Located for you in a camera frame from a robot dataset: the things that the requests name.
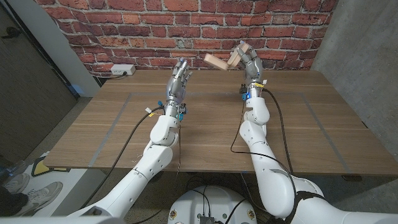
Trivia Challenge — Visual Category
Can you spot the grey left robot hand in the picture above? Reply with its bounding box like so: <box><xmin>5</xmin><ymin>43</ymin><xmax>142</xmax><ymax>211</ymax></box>
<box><xmin>164</xmin><ymin>58</ymin><xmax>193</xmax><ymax>118</ymax></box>

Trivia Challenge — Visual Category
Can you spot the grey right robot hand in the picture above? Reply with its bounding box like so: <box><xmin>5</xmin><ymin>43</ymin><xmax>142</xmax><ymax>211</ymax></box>
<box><xmin>234</xmin><ymin>42</ymin><xmax>265</xmax><ymax>100</ymax></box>

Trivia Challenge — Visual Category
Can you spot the beige jewelry box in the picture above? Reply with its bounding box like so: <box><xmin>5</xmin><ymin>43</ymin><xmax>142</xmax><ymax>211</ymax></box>
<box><xmin>203</xmin><ymin>42</ymin><xmax>250</xmax><ymax>71</ymax></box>

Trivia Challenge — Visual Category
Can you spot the brick print backdrop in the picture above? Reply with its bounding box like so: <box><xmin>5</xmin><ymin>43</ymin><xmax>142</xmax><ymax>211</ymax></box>
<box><xmin>34</xmin><ymin>0</ymin><xmax>340</xmax><ymax>77</ymax></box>

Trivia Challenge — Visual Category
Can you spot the white power strip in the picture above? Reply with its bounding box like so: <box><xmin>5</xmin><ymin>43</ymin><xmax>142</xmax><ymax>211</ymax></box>
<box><xmin>110</xmin><ymin>63</ymin><xmax>137</xmax><ymax>76</ymax></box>

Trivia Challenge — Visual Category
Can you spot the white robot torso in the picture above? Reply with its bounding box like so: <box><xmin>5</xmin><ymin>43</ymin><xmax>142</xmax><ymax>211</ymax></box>
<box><xmin>167</xmin><ymin>185</ymin><xmax>258</xmax><ymax>224</ymax></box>

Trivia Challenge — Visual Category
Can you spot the yellow and black floor mat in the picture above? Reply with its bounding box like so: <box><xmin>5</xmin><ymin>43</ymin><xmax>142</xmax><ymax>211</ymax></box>
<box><xmin>30</xmin><ymin>157</ymin><xmax>68</xmax><ymax>177</ymax></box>

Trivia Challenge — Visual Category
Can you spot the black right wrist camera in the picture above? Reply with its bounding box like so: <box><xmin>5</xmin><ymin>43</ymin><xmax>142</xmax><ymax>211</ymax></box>
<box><xmin>238</xmin><ymin>83</ymin><xmax>249</xmax><ymax>102</ymax></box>

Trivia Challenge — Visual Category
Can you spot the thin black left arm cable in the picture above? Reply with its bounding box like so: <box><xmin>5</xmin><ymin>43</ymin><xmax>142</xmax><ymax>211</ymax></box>
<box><xmin>175</xmin><ymin>119</ymin><xmax>183</xmax><ymax>180</ymax></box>

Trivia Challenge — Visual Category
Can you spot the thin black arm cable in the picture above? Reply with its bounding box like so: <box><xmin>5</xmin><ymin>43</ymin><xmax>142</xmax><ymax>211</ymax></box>
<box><xmin>229</xmin><ymin>99</ymin><xmax>298</xmax><ymax>218</ymax></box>
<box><xmin>175</xmin><ymin>119</ymin><xmax>183</xmax><ymax>180</ymax></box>

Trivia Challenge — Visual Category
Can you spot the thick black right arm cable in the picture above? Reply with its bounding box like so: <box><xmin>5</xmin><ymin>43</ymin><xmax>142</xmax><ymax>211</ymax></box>
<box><xmin>263</xmin><ymin>88</ymin><xmax>295</xmax><ymax>175</ymax></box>

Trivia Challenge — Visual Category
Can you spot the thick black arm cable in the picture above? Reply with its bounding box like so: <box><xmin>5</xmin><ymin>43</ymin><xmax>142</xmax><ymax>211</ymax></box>
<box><xmin>79</xmin><ymin>105</ymin><xmax>165</xmax><ymax>210</ymax></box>
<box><xmin>263</xmin><ymin>88</ymin><xmax>295</xmax><ymax>175</ymax></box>

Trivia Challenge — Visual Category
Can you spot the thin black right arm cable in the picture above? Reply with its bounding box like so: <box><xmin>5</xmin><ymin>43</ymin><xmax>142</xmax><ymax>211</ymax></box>
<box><xmin>229</xmin><ymin>99</ymin><xmax>298</xmax><ymax>218</ymax></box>

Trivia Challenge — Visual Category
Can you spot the black power strip cord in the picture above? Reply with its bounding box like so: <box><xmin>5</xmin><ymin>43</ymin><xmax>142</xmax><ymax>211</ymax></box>
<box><xmin>93</xmin><ymin>71</ymin><xmax>128</xmax><ymax>79</ymax></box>

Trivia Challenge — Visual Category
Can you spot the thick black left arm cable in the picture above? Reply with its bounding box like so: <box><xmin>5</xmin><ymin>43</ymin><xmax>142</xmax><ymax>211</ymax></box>
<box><xmin>79</xmin><ymin>105</ymin><xmax>165</xmax><ymax>210</ymax></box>

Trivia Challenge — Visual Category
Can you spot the black door handle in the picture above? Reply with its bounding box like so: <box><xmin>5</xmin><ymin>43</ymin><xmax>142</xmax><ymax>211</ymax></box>
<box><xmin>1</xmin><ymin>27</ymin><xmax>22</xmax><ymax>40</ymax></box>

